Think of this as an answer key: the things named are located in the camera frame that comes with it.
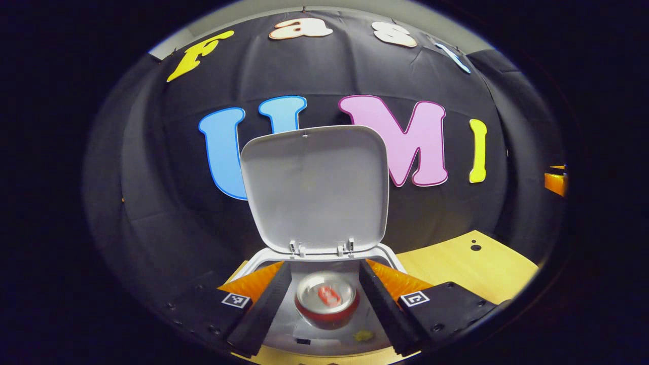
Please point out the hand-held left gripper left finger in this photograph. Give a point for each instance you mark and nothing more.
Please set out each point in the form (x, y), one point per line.
(266, 312)

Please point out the white desktop garbage bin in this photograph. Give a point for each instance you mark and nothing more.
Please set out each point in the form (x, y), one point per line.
(314, 192)

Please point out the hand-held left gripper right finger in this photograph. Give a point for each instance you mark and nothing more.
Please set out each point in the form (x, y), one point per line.
(383, 309)

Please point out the black backdrop cloth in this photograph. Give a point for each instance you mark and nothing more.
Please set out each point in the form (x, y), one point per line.
(152, 203)

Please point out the red pop can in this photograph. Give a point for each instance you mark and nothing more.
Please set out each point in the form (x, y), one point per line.
(327, 312)

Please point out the yellow paper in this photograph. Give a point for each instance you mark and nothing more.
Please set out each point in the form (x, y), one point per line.
(364, 335)

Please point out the wooden desktop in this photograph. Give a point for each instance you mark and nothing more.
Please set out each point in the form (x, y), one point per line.
(456, 263)

